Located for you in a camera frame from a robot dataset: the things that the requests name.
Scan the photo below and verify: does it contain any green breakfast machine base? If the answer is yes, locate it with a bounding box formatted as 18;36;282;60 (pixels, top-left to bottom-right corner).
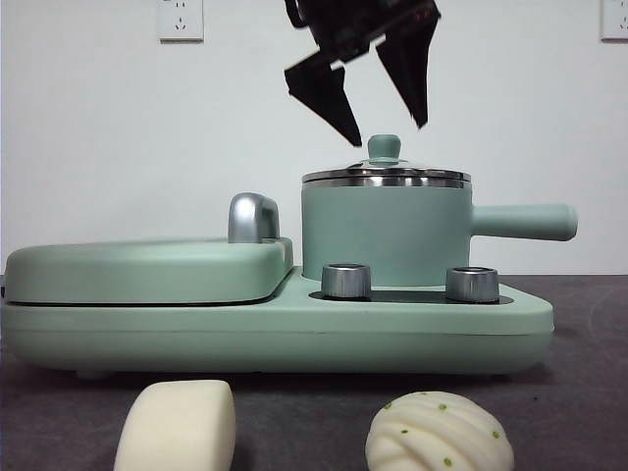
2;264;555;382

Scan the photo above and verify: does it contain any silver griddle lid handle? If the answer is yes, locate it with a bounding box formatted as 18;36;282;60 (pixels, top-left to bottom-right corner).
228;191;282;244

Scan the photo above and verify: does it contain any white bun with green dots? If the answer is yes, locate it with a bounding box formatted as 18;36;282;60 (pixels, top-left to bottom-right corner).
365;391;515;471

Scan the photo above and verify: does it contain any green pot with handle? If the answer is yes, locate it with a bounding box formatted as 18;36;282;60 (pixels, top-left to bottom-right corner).
299;177;579;288

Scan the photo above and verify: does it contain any glass pot lid green knob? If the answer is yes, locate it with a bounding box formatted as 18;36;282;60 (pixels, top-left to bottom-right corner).
301;133;473;190

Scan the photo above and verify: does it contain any silver control knob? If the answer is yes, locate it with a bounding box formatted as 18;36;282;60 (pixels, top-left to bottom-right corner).
321;263;373;299
445;266;500;303

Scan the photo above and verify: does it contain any white wall socket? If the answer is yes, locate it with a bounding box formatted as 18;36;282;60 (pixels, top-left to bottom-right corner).
156;0;205;43
599;0;628;42

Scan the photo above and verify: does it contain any plain white steamed bun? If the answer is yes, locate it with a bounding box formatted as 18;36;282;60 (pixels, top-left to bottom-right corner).
113;380;236;471

